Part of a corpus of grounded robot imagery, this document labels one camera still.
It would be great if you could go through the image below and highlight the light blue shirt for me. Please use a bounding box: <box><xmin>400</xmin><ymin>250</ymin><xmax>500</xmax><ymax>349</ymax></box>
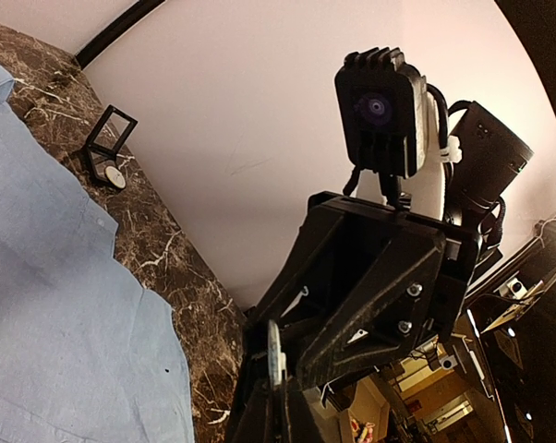
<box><xmin>0</xmin><ymin>66</ymin><xmax>194</xmax><ymax>442</ymax></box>

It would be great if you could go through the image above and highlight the black brooch holder stand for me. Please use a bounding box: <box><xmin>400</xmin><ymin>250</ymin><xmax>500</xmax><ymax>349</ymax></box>
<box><xmin>82</xmin><ymin>104</ymin><xmax>138</xmax><ymax>190</ymax></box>

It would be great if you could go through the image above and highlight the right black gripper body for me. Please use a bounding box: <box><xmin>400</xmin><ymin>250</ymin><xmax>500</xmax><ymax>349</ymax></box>
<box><xmin>225</xmin><ymin>191</ymin><xmax>473</xmax><ymax>442</ymax></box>

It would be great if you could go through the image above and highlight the black left frame pole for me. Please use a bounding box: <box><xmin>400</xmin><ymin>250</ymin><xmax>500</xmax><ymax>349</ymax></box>
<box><xmin>75</xmin><ymin>0</ymin><xmax>165</xmax><ymax>70</ymax></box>

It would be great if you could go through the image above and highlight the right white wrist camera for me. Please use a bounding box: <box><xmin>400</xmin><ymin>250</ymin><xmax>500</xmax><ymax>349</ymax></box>
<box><xmin>334</xmin><ymin>47</ymin><xmax>462</xmax><ymax>221</ymax></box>

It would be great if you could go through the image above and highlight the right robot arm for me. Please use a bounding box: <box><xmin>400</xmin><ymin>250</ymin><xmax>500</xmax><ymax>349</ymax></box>
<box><xmin>225</xmin><ymin>101</ymin><xmax>532</xmax><ymax>442</ymax></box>

